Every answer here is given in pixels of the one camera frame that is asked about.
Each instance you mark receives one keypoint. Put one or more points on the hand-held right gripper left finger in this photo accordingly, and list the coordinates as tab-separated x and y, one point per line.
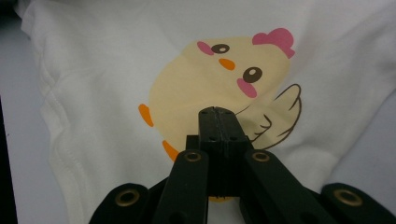
210	149

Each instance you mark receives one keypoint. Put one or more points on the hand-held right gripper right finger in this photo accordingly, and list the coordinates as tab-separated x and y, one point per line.
232	137

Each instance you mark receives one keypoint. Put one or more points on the white t-shirt with chick print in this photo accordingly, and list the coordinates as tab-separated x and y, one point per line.
109	77

